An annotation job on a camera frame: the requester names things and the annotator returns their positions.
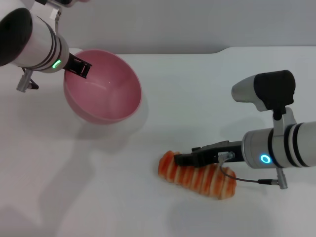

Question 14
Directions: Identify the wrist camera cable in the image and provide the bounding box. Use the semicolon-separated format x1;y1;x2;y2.
217;151;289;190
16;67;40;93

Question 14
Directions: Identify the right wrist camera black silver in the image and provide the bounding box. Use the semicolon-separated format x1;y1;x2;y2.
231;70;299;136

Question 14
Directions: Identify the orange ridged toy bread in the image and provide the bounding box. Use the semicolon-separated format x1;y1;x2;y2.
158;150;237;199

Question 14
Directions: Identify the pink plastic bowl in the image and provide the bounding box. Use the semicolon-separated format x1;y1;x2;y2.
63;49;143;125

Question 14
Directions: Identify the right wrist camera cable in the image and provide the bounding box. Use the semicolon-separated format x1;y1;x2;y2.
217;151;289;190

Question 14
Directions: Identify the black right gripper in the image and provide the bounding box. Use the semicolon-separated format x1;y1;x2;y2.
173;140;245;169

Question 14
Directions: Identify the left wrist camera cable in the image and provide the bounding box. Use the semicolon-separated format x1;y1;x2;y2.
16;67;40;93

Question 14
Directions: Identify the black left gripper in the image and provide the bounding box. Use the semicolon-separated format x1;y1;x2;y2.
62;52;93;79

